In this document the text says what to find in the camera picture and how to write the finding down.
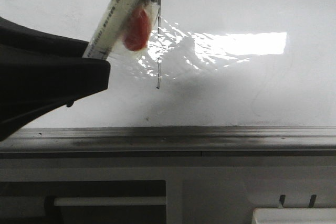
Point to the aluminium whiteboard frame rail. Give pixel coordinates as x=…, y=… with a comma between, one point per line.
x=174, y=140

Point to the white whiteboard marker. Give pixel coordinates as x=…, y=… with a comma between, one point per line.
x=109, y=28

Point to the white box corner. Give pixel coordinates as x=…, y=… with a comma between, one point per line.
x=293, y=215

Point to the red tab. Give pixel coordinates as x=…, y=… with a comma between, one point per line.
x=137, y=31

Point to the white horizontal bar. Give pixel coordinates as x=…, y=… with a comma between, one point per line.
x=110, y=201

